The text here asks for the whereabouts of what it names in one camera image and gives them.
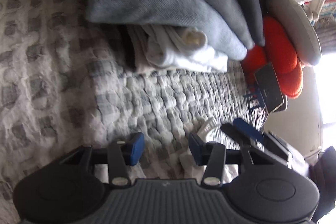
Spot smartphone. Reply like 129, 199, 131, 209
254, 63, 285, 113

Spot blue phone stand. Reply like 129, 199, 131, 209
243, 85, 265, 109

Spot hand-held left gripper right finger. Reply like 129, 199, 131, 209
189, 133, 273, 187

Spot orange flower cushion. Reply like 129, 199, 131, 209
240, 15, 303, 98

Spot white bookshelf with books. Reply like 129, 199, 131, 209
297, 0, 336, 28

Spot grey checkered quilt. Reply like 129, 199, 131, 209
0, 0, 268, 224

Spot white pants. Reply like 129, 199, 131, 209
180, 116, 231, 184

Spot white pillow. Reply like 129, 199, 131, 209
262, 0, 322, 65

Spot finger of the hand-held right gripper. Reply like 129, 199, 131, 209
220, 118, 264, 147

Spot white folded garment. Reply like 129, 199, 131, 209
126, 25, 229, 73

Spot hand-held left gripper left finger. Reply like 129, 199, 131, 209
59, 133, 145, 187

